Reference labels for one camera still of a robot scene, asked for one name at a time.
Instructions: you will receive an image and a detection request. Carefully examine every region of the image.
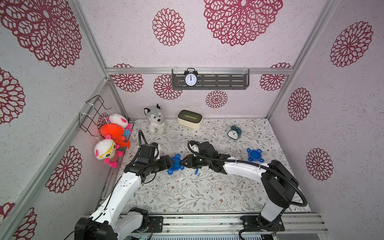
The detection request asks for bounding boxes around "orange red plush toy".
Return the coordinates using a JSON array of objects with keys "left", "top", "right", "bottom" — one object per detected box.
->
[{"left": 100, "top": 123, "right": 131, "bottom": 149}]

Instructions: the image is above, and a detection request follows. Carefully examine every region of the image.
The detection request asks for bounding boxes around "cream tissue box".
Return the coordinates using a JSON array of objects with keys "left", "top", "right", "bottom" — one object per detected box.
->
[{"left": 177, "top": 110, "right": 204, "bottom": 129}]

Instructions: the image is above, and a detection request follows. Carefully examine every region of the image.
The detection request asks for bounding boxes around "grey metal wall shelf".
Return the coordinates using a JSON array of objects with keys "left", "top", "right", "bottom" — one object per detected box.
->
[{"left": 171, "top": 69, "right": 250, "bottom": 90}]

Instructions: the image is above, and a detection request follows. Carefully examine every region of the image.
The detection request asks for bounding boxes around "white plush with glasses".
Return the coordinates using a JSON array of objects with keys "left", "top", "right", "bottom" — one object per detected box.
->
[{"left": 94, "top": 137, "right": 123, "bottom": 168}]

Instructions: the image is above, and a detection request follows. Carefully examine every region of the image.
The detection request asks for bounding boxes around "green teal alarm clock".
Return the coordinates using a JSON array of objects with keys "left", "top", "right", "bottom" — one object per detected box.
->
[{"left": 227, "top": 126, "right": 242, "bottom": 140}]

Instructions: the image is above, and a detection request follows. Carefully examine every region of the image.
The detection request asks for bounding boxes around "clear plastic cup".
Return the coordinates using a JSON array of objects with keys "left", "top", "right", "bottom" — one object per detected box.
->
[
  {"left": 167, "top": 131, "right": 181, "bottom": 152},
  {"left": 169, "top": 171, "right": 183, "bottom": 181}
]

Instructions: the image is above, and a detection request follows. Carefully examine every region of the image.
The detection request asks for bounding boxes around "blue turtle lid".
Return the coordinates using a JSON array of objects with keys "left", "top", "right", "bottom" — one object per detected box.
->
[
  {"left": 168, "top": 154, "right": 185, "bottom": 176},
  {"left": 247, "top": 148, "right": 265, "bottom": 163}
]

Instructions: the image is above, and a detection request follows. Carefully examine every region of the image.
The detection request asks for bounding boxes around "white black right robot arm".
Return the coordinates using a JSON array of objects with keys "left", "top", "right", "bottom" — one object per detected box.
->
[{"left": 180, "top": 141, "right": 308, "bottom": 233}]

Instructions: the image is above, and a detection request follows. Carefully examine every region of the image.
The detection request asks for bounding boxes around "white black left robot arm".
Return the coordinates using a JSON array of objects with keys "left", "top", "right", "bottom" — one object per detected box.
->
[{"left": 74, "top": 144, "right": 174, "bottom": 240}]

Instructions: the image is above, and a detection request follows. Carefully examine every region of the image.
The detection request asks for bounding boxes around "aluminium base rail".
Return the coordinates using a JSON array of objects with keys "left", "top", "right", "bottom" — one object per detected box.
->
[{"left": 76, "top": 212, "right": 329, "bottom": 238}]

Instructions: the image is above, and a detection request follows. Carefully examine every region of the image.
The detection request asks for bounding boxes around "black wall alarm clock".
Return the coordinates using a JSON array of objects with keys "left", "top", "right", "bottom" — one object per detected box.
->
[{"left": 184, "top": 68, "right": 199, "bottom": 87}]

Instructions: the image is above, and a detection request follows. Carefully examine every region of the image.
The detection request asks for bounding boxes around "black wire wall basket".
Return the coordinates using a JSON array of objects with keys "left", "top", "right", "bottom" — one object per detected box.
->
[{"left": 78, "top": 95, "right": 111, "bottom": 137}]

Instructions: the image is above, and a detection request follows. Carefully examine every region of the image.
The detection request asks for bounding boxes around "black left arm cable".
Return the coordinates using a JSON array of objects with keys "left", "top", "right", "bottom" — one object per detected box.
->
[{"left": 62, "top": 129, "right": 149, "bottom": 240}]

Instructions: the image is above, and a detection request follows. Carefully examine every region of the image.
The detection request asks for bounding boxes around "grey husky plush toy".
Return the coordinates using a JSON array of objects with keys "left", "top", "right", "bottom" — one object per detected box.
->
[{"left": 144, "top": 104, "right": 166, "bottom": 135}]

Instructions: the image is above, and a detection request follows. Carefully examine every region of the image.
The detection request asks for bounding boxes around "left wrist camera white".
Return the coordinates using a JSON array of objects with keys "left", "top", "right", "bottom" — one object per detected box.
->
[{"left": 152, "top": 142, "right": 159, "bottom": 160}]

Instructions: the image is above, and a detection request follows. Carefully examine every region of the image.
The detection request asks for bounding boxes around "white pink plush upper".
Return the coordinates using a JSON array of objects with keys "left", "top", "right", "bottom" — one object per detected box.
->
[{"left": 107, "top": 114, "right": 132, "bottom": 130}]

